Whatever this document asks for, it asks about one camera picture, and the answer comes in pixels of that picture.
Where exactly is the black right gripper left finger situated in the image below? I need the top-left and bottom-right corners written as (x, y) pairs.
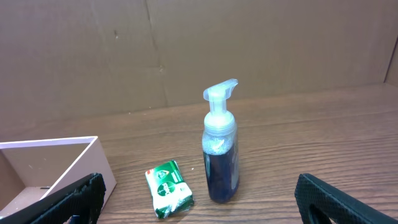
top-left (1, 173), bottom-right (106, 224)

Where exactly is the green soap bar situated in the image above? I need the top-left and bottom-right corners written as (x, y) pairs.
top-left (145, 160), bottom-right (194, 219)

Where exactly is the foaming soap pump bottle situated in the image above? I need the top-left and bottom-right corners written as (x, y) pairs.
top-left (201, 78), bottom-right (239, 203)

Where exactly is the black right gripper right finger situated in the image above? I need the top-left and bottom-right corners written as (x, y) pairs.
top-left (294, 173), bottom-right (397, 224)

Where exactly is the white cardboard box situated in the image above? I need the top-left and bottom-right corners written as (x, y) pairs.
top-left (1, 136), bottom-right (116, 218)

